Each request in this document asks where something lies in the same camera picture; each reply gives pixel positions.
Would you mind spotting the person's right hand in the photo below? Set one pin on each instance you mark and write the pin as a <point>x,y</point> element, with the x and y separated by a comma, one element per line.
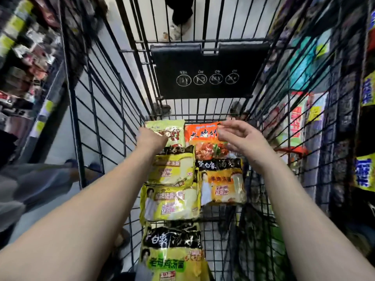
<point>249,143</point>

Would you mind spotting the person's left hand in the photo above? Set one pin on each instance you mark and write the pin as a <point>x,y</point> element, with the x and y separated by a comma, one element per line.
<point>149,140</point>

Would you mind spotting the person's right fingers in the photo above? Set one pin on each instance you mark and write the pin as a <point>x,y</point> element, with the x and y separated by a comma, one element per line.
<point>231,130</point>

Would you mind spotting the light green noodle packet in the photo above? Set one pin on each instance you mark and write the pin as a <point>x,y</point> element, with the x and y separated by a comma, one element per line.
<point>172,130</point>

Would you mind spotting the person's left forearm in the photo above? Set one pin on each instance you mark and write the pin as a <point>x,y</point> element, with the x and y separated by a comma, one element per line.
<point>88,213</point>

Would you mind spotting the person's right forearm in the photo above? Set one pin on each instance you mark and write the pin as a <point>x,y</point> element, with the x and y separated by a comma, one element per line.
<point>301,225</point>

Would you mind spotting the orange yellow noodle packet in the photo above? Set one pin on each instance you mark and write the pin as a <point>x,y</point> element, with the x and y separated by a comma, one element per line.
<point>222,184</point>

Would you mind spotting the black plastic cart seat flap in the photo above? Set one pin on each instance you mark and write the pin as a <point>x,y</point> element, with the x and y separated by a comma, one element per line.
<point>205,67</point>

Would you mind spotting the yellow noodle packet black top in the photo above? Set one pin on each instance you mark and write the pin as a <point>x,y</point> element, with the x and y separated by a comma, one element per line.
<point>172,169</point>

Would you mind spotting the store shelf with colourful packages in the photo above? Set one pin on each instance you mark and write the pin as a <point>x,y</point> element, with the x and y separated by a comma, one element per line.
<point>331,99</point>

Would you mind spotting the large yellow black noodle packet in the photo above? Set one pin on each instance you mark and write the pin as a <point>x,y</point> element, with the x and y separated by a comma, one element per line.
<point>172,251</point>

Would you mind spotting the store shelf with snack packets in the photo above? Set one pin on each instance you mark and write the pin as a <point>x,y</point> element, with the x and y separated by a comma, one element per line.
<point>26,55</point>

